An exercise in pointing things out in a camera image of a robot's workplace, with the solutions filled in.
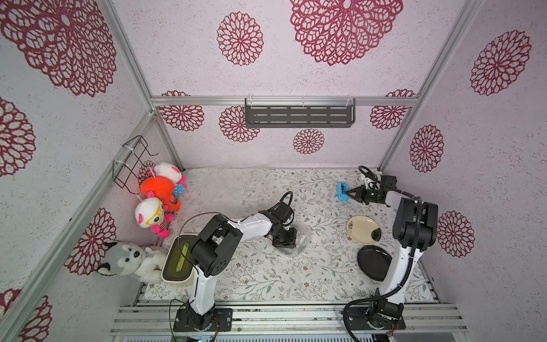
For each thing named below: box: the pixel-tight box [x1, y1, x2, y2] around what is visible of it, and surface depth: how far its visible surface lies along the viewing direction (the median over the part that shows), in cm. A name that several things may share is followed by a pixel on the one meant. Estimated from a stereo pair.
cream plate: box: [346, 214, 380, 246], surface depth 99 cm
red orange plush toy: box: [140, 175, 181, 212], surface depth 90 cm
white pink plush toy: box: [149, 162, 189, 197], surface depth 97 cm
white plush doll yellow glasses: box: [134, 196, 175, 239], surface depth 82 cm
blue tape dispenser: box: [337, 181, 350, 202], surface depth 110 cm
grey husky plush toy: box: [96, 241, 166, 284], surface depth 73 cm
